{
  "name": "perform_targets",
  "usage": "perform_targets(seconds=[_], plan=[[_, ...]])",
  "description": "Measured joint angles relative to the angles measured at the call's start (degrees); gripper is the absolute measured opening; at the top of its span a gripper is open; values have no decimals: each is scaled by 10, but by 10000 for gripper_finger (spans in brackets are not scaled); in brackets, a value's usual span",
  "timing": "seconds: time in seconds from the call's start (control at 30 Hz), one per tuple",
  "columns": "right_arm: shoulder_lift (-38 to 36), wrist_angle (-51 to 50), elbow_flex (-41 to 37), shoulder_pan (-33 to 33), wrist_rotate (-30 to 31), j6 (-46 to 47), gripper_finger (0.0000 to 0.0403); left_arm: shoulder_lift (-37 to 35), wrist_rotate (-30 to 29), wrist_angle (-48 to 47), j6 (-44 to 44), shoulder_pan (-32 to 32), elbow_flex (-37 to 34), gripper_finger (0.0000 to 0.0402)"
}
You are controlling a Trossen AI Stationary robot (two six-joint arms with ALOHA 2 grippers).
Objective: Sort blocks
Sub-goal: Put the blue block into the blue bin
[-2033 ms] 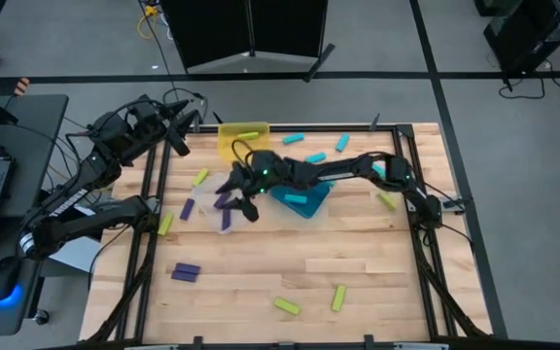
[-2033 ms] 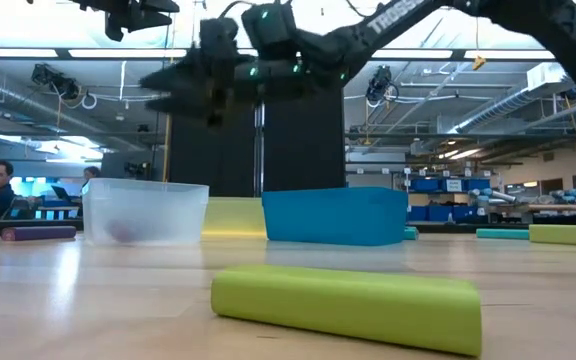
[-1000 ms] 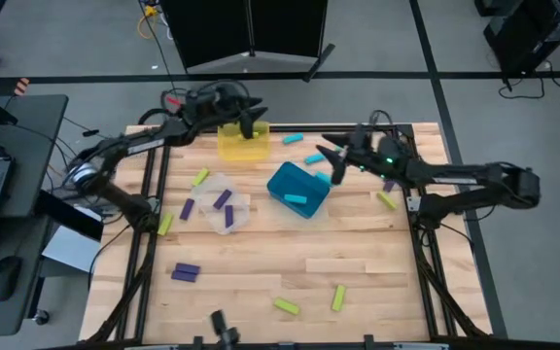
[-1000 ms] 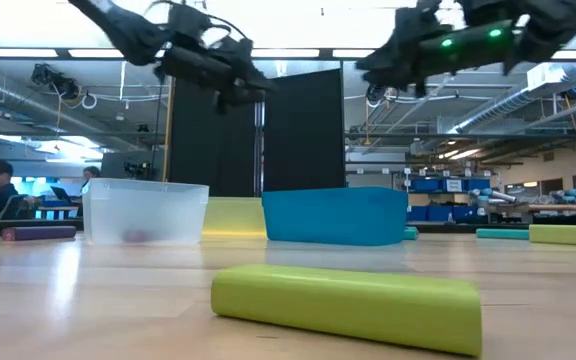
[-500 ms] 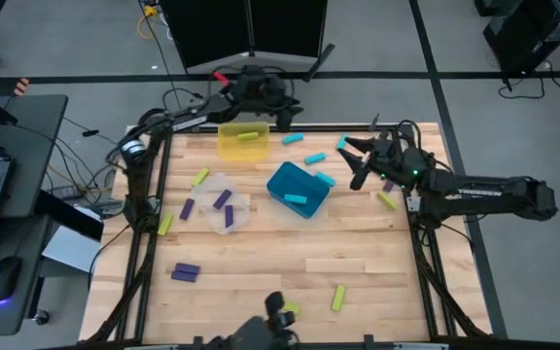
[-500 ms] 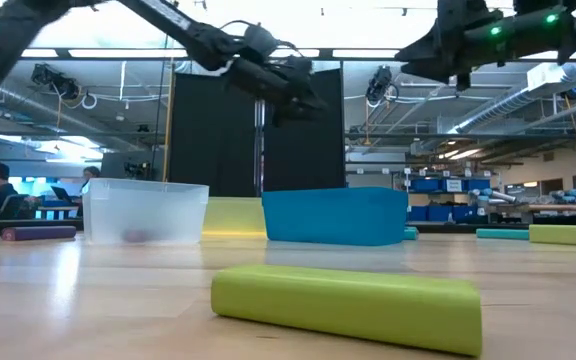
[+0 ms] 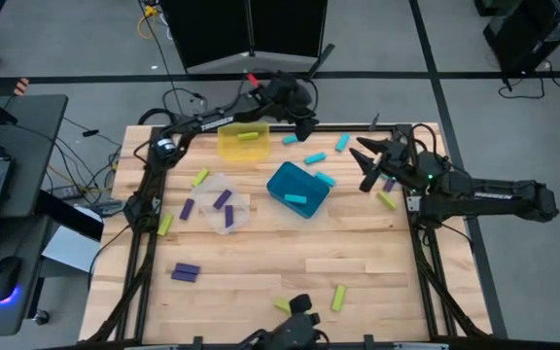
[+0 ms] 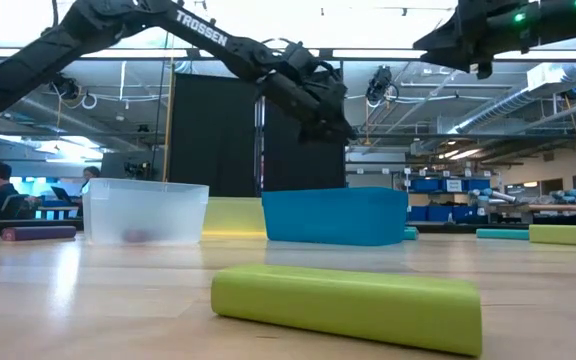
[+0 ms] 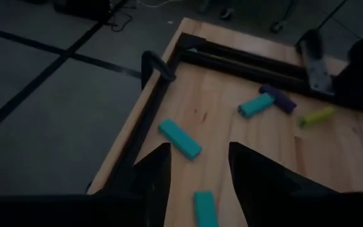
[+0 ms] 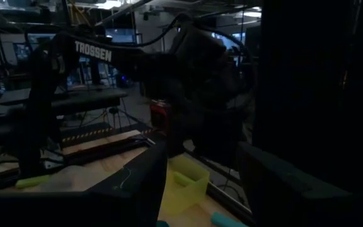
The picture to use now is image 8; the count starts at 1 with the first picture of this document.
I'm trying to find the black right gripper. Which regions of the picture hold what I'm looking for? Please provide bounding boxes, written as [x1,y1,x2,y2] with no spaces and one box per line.
[413,0,539,80]

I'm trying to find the blue plastic bin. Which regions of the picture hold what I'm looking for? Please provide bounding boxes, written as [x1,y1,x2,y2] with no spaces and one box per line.
[261,186,409,248]

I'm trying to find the black folding partition screen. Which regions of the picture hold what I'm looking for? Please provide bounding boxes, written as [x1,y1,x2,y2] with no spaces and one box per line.
[169,68,348,199]

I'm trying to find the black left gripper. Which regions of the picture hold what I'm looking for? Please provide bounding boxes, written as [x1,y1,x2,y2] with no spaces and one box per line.
[260,70,357,143]

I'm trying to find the yellow plastic bin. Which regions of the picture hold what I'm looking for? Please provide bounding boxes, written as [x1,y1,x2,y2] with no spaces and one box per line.
[201,197,269,240]

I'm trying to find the clear plastic bin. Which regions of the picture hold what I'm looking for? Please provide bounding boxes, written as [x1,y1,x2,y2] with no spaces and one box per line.
[81,178,211,247]

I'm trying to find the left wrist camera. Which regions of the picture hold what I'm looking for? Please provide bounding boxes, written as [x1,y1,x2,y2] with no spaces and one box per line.
[278,41,320,76]

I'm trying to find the wooden workbench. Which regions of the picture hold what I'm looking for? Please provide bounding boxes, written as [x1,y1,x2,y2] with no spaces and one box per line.
[487,202,576,215]

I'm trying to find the white duct box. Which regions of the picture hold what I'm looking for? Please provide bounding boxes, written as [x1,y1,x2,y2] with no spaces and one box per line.
[526,62,576,92]

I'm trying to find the green block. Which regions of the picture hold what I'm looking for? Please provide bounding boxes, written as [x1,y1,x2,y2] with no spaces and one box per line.
[210,263,484,359]
[528,224,576,248]

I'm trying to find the open black laptop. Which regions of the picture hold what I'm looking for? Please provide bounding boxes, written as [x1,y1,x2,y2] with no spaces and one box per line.
[50,185,76,205]

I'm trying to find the silver air duct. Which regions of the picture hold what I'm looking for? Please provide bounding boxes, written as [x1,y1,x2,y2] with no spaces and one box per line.
[445,62,576,137]

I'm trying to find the shelf with blue bins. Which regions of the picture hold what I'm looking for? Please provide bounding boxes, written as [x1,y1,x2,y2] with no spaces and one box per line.
[401,172,492,225]

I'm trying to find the ceiling light strip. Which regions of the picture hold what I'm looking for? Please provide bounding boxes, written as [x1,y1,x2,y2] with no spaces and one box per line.
[83,48,189,59]
[331,48,427,60]
[495,49,576,60]

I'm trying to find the black table frame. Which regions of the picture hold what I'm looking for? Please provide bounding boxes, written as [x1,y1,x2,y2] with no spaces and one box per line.
[0,217,576,245]

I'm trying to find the yellow vertical pole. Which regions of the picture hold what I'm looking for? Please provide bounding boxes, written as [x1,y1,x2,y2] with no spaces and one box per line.
[161,58,176,184]

